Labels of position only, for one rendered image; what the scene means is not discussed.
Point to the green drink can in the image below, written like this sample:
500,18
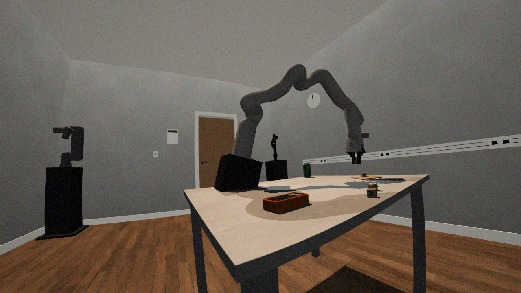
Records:
307,170

